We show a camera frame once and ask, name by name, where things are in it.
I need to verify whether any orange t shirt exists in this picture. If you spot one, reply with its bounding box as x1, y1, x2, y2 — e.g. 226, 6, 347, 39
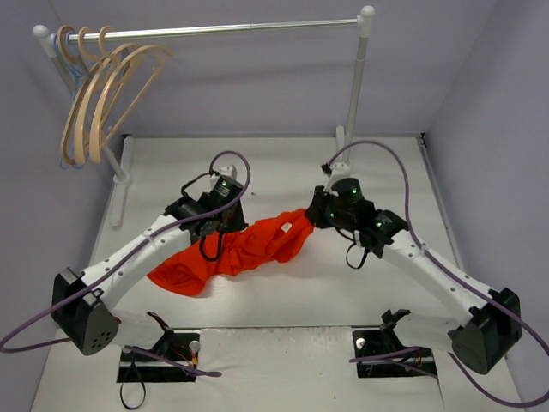
148, 209, 314, 296

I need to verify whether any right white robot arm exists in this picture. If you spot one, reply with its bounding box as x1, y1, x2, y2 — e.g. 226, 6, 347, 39
305, 178, 522, 375

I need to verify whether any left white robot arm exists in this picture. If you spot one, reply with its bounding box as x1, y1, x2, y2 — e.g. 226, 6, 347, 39
51, 175, 246, 361

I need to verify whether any middle wooden hanger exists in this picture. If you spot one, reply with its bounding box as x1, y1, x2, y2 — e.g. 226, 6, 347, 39
67, 26, 172, 166

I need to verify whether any wooden hanger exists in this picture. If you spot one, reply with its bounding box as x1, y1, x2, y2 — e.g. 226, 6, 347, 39
88, 26, 173, 162
67, 26, 172, 166
53, 26, 136, 168

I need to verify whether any right wooden hanger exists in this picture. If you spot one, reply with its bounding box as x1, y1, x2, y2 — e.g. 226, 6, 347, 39
88, 26, 173, 162

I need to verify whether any left wooden hanger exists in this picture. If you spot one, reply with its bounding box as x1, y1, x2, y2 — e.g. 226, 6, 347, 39
53, 26, 136, 168

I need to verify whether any silver white clothes rack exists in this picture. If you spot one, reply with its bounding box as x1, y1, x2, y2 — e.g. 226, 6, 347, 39
33, 5, 375, 228

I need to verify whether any left black loop cable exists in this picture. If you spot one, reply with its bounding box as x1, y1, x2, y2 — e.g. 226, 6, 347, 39
179, 171, 226, 263

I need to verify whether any black loop cable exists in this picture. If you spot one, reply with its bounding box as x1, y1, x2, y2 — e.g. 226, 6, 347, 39
179, 171, 226, 263
345, 239, 370, 270

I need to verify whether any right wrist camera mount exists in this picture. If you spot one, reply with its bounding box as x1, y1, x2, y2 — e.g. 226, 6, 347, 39
321, 161, 351, 192

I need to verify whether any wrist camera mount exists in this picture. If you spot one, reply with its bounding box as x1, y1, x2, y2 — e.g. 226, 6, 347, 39
214, 165, 238, 179
321, 161, 351, 192

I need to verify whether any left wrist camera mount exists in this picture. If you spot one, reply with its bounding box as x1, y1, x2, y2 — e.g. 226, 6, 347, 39
214, 165, 238, 179

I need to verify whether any right black loop cable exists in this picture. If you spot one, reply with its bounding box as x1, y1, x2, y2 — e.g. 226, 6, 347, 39
345, 239, 370, 270

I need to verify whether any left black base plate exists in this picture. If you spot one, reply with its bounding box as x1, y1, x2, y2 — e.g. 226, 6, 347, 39
117, 330, 201, 383

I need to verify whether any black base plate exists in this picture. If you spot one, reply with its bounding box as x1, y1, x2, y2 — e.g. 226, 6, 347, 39
352, 328, 437, 379
117, 330, 201, 383

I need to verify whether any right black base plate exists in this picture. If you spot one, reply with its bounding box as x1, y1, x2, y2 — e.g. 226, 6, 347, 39
352, 328, 437, 379

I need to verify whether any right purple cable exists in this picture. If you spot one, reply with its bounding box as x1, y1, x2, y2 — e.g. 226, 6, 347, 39
325, 140, 549, 409

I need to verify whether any blue wire hanger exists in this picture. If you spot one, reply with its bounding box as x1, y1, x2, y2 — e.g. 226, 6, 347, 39
51, 25, 95, 170

